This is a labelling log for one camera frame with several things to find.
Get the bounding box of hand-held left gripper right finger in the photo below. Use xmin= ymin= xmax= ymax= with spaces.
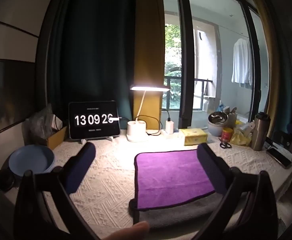
xmin=193 ymin=143 xmax=279 ymax=240

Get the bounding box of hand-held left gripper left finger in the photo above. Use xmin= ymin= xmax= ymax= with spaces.
xmin=13 ymin=142 xmax=104 ymax=240

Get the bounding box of purple towel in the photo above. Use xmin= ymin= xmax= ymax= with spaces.
xmin=134 ymin=149 xmax=216 ymax=211

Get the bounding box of grey towel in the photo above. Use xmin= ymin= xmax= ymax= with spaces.
xmin=129 ymin=192 xmax=237 ymax=229

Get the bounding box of white textured tablecloth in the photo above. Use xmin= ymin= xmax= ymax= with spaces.
xmin=5 ymin=129 xmax=292 ymax=240

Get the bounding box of cardboard box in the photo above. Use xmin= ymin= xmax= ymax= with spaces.
xmin=47 ymin=126 xmax=69 ymax=150

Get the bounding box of yellow tissue box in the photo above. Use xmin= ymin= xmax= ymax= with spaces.
xmin=179 ymin=128 xmax=208 ymax=146

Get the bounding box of red can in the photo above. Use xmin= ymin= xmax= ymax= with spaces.
xmin=221 ymin=127 xmax=234 ymax=143

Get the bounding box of white tablet stand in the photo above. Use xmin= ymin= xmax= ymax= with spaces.
xmin=80 ymin=135 xmax=117 ymax=144

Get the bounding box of metal bowl on white pot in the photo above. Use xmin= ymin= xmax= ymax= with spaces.
xmin=207 ymin=120 xmax=228 ymax=137

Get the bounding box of yellow plastic bag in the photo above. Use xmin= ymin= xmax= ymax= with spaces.
xmin=229 ymin=121 xmax=255 ymax=147

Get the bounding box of black tablet with clock display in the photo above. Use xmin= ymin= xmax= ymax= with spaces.
xmin=68 ymin=100 xmax=121 ymax=140

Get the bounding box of blue bowl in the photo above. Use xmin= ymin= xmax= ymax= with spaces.
xmin=8 ymin=144 xmax=55 ymax=177

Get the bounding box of steel bowl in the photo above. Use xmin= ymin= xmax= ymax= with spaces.
xmin=208 ymin=111 xmax=228 ymax=125

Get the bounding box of grey plastic bag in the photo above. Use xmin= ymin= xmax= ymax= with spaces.
xmin=23 ymin=103 xmax=62 ymax=141

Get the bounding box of white power strip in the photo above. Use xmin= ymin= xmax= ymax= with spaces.
xmin=160 ymin=128 xmax=180 ymax=139

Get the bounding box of steel tumbler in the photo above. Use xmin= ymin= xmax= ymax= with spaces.
xmin=250 ymin=111 xmax=271 ymax=151

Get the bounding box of white desk lamp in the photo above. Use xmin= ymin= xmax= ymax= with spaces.
xmin=126 ymin=85 xmax=170 ymax=143

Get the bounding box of smartphone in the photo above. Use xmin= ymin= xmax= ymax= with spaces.
xmin=265 ymin=147 xmax=292 ymax=169

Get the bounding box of dark round object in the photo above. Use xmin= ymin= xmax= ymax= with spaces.
xmin=0 ymin=167 xmax=16 ymax=193

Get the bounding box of balcony railing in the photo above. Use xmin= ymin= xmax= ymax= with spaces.
xmin=163 ymin=77 xmax=213 ymax=111

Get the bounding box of white hanging shirt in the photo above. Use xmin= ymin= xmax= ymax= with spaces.
xmin=231 ymin=38 xmax=254 ymax=86

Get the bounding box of dark green curtain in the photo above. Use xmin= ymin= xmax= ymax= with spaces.
xmin=46 ymin=0 xmax=138 ymax=128

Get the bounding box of yellow curtain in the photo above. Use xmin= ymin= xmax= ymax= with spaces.
xmin=133 ymin=0 xmax=165 ymax=131

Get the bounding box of black window frame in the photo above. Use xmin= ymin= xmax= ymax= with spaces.
xmin=175 ymin=0 xmax=196 ymax=129

